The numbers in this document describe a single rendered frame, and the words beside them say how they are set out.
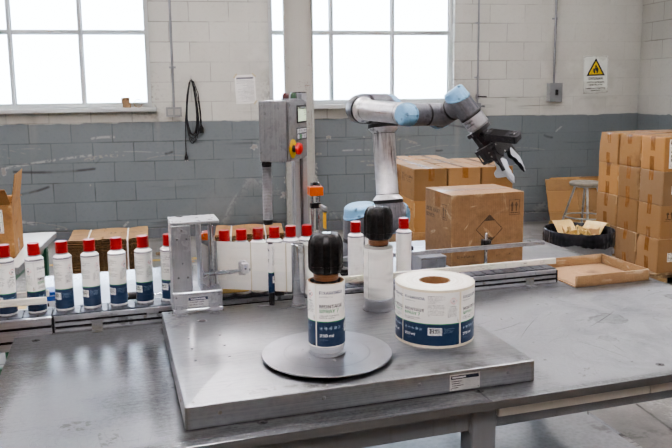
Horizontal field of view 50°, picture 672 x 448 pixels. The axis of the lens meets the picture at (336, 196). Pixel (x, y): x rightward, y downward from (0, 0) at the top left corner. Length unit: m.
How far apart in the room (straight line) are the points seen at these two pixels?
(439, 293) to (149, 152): 6.13
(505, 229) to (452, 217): 0.23
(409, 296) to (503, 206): 1.06
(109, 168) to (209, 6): 1.93
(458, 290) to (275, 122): 0.82
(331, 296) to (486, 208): 1.20
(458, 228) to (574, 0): 6.18
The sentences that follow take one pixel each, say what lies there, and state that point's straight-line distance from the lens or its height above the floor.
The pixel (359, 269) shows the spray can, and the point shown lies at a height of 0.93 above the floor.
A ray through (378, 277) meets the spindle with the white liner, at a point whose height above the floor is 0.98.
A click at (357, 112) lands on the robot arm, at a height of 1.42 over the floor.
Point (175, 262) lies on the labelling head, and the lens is 2.09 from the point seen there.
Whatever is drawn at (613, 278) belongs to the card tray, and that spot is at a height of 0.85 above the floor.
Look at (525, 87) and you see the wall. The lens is 8.40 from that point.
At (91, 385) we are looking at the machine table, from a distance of 1.84.
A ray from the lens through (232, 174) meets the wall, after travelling 7.70.
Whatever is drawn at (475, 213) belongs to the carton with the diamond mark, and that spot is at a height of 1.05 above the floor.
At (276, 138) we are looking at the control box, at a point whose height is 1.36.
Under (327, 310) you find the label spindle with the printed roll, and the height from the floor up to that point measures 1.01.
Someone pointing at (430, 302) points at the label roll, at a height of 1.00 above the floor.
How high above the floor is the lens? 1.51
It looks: 8 degrees down
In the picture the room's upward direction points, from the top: 1 degrees counter-clockwise
